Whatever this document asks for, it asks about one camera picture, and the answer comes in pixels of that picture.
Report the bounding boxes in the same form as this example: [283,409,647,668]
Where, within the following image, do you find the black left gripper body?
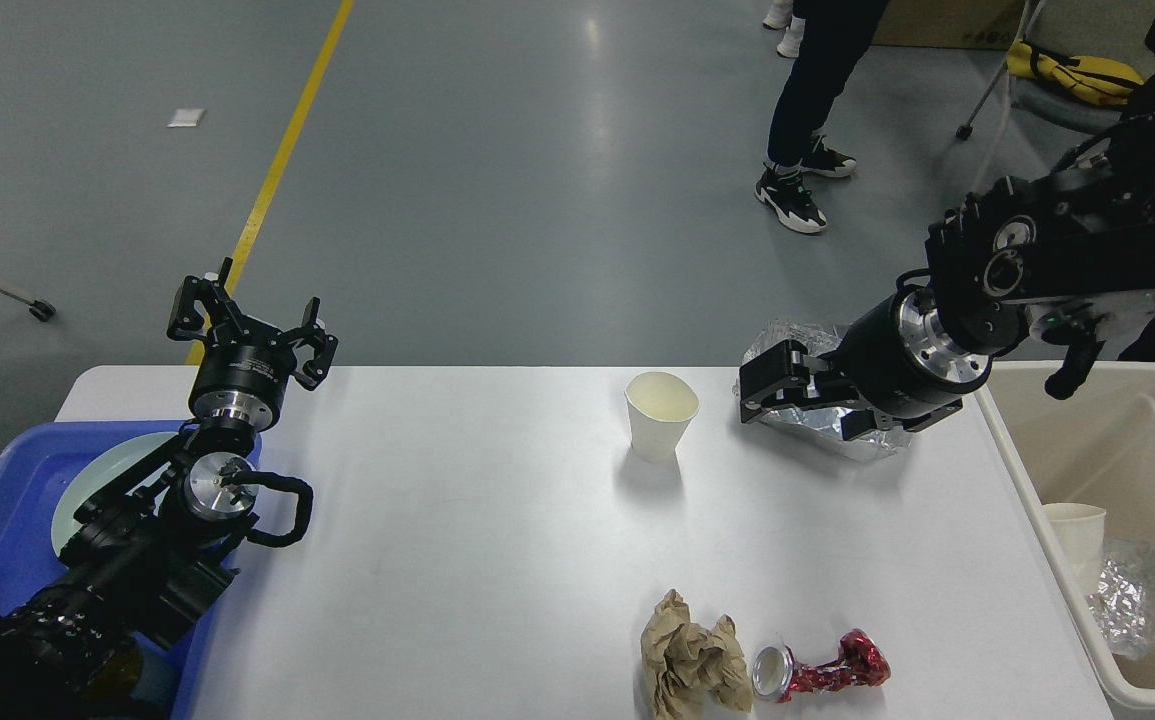
[189,346,288,430]

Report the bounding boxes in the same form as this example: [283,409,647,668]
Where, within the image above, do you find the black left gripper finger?
[167,258,253,350]
[271,296,340,391]

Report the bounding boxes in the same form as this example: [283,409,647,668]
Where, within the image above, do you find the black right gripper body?
[832,287,993,430]

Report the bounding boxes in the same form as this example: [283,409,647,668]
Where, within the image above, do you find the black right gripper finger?
[839,407,921,441]
[738,340,862,424]

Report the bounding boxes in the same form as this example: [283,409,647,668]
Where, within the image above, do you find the green plate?
[50,432,176,559]

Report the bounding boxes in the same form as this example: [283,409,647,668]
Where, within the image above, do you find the crushed red can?
[750,628,892,705]

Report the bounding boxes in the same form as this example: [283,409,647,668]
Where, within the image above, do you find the white paper bowl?
[1042,502,1106,596]

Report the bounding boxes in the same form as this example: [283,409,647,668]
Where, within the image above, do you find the teal mug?
[82,643,179,719]

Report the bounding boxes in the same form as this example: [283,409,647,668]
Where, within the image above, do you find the aluminium foil tray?
[1086,539,1155,661]

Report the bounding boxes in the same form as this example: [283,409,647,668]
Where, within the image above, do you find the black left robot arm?
[0,258,340,719]

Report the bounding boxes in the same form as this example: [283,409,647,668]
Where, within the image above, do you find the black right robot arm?
[737,111,1155,441]

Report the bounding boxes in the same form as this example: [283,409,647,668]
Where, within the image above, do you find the white paper cup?
[624,372,700,463]

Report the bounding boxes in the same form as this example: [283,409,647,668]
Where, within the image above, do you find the grey caster leg at left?
[0,281,55,322]

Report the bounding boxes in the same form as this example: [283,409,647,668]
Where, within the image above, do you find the beige plastic bin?
[976,361,1155,710]

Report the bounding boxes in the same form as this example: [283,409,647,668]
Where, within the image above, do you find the blue plastic tray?
[0,420,222,719]

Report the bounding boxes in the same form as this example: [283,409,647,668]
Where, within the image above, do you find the crumpled brown paper ball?
[640,589,755,719]

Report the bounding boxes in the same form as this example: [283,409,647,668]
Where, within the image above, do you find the person in dark jeans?
[754,1,888,233]

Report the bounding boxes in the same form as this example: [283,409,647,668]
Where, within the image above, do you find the cardboard box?
[877,0,1024,49]

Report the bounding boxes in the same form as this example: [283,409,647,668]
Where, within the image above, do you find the yellow bag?
[1005,40,1145,107]

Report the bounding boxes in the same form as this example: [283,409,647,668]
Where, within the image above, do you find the person in white sneakers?
[761,0,807,59]

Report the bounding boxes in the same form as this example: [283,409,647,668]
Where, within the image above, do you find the grey wheeled chair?
[955,1,1155,190]

